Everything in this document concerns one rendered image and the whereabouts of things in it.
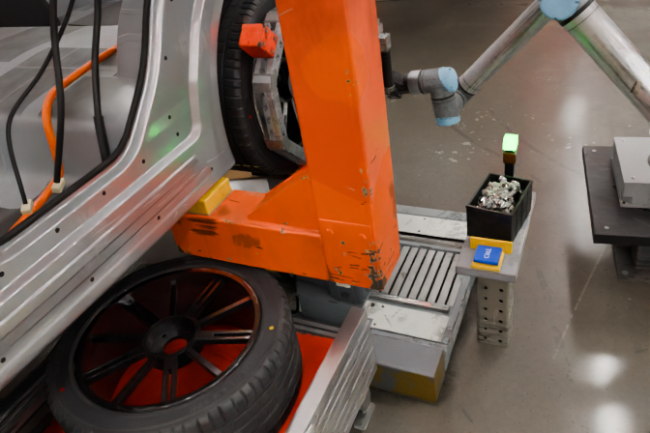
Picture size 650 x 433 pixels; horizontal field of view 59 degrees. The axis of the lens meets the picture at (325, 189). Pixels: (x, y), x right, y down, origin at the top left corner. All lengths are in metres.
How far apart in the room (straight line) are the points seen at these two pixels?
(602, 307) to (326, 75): 1.43
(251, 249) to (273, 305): 0.18
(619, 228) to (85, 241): 1.65
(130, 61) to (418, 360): 1.27
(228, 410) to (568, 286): 1.41
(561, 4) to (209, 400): 1.47
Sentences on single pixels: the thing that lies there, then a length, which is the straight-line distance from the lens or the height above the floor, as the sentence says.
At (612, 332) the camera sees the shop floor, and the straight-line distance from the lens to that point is 2.23.
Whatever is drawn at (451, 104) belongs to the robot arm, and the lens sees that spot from 2.18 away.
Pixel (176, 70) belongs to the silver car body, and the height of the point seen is 1.10.
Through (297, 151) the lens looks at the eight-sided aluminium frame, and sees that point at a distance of 1.92.
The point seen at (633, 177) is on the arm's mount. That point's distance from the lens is 2.24.
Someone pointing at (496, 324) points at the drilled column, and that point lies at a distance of 2.05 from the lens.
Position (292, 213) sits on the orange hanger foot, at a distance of 1.54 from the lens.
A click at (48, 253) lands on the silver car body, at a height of 0.92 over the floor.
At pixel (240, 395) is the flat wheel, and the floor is 0.50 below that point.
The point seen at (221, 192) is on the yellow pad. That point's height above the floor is 0.71.
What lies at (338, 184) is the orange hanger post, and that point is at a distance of 1.38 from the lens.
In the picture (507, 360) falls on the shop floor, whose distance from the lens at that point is 2.09.
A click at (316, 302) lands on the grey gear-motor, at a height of 0.21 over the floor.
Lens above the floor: 1.59
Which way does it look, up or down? 32 degrees down
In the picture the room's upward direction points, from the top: 10 degrees counter-clockwise
